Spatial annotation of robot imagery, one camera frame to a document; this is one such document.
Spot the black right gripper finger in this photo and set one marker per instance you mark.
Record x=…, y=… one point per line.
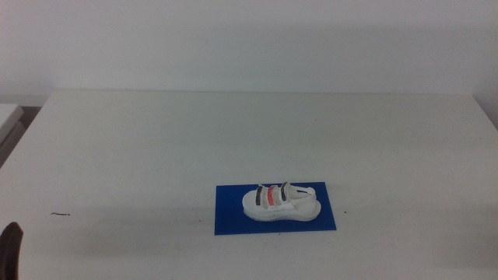
x=9, y=253

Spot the blue rectangular mat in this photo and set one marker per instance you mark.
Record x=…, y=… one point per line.
x=229, y=218

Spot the small dark thread scrap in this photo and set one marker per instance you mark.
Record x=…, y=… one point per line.
x=60, y=214

